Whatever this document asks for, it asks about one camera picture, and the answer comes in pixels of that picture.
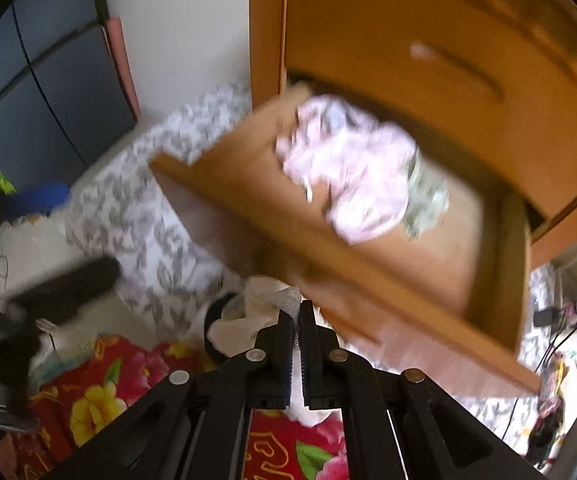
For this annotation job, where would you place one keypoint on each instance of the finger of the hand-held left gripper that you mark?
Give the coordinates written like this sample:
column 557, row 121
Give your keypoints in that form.
column 38, row 200
column 68, row 285

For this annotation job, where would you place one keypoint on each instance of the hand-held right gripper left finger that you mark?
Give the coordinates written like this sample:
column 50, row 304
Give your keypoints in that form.
column 286, row 360

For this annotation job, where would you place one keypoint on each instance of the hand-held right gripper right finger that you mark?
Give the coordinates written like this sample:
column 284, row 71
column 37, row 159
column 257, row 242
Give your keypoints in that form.
column 313, row 360

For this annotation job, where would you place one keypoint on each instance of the white lace-trimmed garment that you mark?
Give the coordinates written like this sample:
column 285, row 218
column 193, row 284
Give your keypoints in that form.
column 248, row 310

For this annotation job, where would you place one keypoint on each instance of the pale pink striped garment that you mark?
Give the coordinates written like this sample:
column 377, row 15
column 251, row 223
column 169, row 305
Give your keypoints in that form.
column 358, row 180

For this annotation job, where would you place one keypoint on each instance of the floral bedsheet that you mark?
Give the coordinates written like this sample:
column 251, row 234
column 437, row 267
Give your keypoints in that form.
column 133, row 220

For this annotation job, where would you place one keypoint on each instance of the dark blue cabinet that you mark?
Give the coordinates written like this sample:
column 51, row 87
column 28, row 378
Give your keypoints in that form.
column 53, row 85

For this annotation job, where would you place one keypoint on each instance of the red floral blanket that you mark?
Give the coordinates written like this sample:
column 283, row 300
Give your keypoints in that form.
column 118, row 390

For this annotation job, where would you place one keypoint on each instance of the black power adapter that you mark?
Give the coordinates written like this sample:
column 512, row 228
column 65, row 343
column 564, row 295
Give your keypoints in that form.
column 544, row 317

